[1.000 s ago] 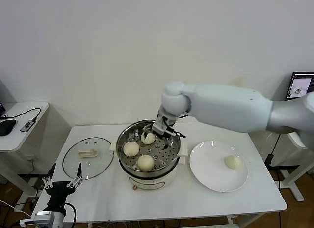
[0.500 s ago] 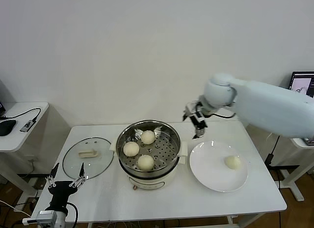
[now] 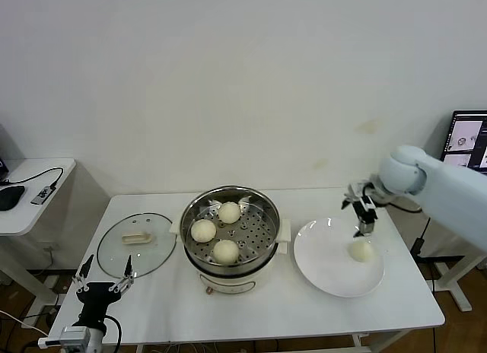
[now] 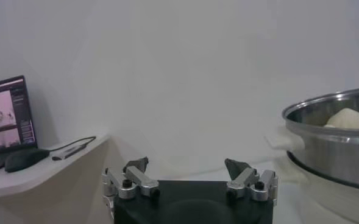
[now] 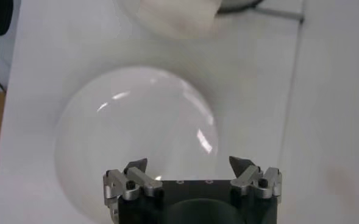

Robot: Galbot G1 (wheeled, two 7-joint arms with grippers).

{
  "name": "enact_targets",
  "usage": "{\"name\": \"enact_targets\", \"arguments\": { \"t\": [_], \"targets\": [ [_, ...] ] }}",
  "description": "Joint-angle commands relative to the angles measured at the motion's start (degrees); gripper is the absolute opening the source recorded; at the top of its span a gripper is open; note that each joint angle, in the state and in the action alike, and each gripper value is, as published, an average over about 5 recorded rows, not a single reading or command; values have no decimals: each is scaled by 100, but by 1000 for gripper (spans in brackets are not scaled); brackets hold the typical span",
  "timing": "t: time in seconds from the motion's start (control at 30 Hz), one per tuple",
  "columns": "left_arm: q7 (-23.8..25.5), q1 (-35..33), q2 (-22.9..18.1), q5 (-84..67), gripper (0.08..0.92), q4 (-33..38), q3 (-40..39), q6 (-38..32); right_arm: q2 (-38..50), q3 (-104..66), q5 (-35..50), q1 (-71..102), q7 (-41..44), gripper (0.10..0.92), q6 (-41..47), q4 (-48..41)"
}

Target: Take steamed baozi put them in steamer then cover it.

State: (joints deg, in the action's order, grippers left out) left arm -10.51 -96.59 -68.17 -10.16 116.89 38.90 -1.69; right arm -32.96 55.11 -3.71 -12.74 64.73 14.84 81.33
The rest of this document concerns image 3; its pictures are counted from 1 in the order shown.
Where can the round glass pot lid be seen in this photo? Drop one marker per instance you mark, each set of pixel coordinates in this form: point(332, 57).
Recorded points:
point(135, 237)

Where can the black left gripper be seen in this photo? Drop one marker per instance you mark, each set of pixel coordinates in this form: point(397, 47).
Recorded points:
point(97, 293)

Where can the white electric cooker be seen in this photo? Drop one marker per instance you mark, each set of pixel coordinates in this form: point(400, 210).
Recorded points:
point(228, 282)

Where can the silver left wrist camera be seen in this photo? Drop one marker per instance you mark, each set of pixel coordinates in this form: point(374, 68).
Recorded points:
point(74, 334)

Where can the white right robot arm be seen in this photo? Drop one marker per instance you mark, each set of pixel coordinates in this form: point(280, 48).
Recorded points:
point(449, 193)

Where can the open laptop showing camera windows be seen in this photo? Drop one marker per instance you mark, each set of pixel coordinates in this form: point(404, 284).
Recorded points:
point(468, 136)

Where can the large white plate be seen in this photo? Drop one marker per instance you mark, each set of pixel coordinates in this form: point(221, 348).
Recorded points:
point(323, 280)

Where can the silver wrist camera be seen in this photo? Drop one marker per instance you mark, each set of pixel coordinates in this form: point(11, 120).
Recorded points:
point(357, 189)
point(74, 334)

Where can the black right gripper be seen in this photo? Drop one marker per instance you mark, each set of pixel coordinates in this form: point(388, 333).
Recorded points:
point(374, 195)

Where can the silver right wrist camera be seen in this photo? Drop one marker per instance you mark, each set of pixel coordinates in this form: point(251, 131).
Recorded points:
point(357, 189)

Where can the white steamed baozi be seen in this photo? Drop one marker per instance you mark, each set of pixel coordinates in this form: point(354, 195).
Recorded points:
point(203, 230)
point(225, 251)
point(228, 212)
point(360, 251)

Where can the white wall socket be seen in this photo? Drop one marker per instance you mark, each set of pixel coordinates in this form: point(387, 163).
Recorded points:
point(49, 249)

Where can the white side table with label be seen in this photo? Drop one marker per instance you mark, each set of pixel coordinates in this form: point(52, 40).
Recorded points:
point(456, 292)

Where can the white side table with mouse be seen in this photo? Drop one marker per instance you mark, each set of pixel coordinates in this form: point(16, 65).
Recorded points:
point(34, 170)

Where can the small grey usb hub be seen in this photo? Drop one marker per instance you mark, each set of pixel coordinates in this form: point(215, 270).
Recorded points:
point(41, 195)

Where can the grey laptop with dark screen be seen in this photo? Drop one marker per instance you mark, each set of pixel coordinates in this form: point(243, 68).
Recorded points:
point(9, 147)

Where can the perforated steel steamer basket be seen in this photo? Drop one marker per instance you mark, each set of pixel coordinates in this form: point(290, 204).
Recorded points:
point(251, 254)

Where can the black computer mouse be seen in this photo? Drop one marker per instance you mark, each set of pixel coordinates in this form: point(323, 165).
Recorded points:
point(9, 199)

